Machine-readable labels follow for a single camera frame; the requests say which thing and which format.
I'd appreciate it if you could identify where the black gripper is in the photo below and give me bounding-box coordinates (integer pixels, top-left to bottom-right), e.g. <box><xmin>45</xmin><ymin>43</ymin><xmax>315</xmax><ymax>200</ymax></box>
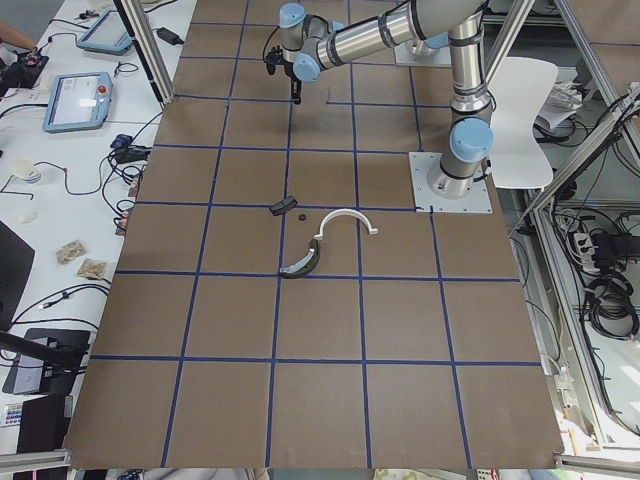
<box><xmin>264</xmin><ymin>45</ymin><xmax>302</xmax><ymax>105</ymax></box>

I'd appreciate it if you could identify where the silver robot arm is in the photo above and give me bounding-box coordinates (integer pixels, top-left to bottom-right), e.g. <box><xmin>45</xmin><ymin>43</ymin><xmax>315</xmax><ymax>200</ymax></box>
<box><xmin>263</xmin><ymin>1</ymin><xmax>486</xmax><ymax>104</ymax></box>
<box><xmin>434</xmin><ymin>12</ymin><xmax>494</xmax><ymax>199</ymax></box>

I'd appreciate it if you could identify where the small black brake pad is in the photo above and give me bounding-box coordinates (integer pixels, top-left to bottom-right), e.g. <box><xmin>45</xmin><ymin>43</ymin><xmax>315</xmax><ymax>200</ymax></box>
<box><xmin>269</xmin><ymin>196</ymin><xmax>298</xmax><ymax>216</ymax></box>

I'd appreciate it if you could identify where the black power adapter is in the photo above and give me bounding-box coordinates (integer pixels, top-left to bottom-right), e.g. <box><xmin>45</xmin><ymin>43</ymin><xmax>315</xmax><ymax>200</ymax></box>
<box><xmin>156</xmin><ymin>27</ymin><xmax>184</xmax><ymax>46</ymax></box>

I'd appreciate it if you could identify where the dark green curved brake shoe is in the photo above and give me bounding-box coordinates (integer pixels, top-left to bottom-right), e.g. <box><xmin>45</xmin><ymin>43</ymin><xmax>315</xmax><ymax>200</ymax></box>
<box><xmin>278</xmin><ymin>239</ymin><xmax>321</xmax><ymax>279</ymax></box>

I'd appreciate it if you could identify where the blue teach pendant far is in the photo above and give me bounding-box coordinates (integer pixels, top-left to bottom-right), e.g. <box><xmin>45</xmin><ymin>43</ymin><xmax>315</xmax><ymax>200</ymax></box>
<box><xmin>76</xmin><ymin>9</ymin><xmax>132</xmax><ymax>56</ymax></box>

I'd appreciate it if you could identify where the blue teach pendant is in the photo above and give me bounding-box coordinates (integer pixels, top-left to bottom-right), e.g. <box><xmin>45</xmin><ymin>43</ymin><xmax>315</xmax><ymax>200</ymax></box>
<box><xmin>42</xmin><ymin>72</ymin><xmax>113</xmax><ymax>133</ymax></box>
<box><xmin>76</xmin><ymin>9</ymin><xmax>132</xmax><ymax>56</ymax></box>

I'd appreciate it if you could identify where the blue teach pendant near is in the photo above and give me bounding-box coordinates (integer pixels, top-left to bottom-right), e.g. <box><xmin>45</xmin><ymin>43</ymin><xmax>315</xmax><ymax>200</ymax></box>
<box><xmin>42</xmin><ymin>72</ymin><xmax>113</xmax><ymax>133</ymax></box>

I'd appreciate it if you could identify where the white chair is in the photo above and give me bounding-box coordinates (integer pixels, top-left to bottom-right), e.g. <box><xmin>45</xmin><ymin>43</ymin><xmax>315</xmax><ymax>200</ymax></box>
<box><xmin>489</xmin><ymin>57</ymin><xmax>558</xmax><ymax>189</ymax></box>

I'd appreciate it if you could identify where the paper cup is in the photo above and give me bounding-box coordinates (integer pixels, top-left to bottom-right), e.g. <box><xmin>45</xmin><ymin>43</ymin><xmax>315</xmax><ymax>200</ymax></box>
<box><xmin>11</xmin><ymin>158</ymin><xmax>42</xmax><ymax>184</ymax></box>

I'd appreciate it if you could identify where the black monitor stand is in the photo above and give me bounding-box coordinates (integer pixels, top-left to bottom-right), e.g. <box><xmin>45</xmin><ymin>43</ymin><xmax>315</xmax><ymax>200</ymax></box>
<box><xmin>1</xmin><ymin>328</ymin><xmax>90</xmax><ymax>395</ymax></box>

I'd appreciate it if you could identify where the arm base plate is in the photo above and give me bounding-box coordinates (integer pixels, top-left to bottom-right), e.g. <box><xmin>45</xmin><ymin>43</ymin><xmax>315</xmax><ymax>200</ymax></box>
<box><xmin>409</xmin><ymin>152</ymin><xmax>493</xmax><ymax>214</ymax></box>
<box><xmin>394</xmin><ymin>42</ymin><xmax>451</xmax><ymax>68</ymax></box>

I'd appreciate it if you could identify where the white curved plastic bracket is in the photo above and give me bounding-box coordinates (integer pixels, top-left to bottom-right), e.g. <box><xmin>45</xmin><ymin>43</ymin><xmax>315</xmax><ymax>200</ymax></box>
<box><xmin>314</xmin><ymin>208</ymin><xmax>379</xmax><ymax>241</ymax></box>

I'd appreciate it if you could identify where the aluminium frame post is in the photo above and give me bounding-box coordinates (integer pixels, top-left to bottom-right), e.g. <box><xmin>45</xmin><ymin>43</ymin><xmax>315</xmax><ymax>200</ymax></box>
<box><xmin>114</xmin><ymin>0</ymin><xmax>175</xmax><ymax>105</ymax></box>

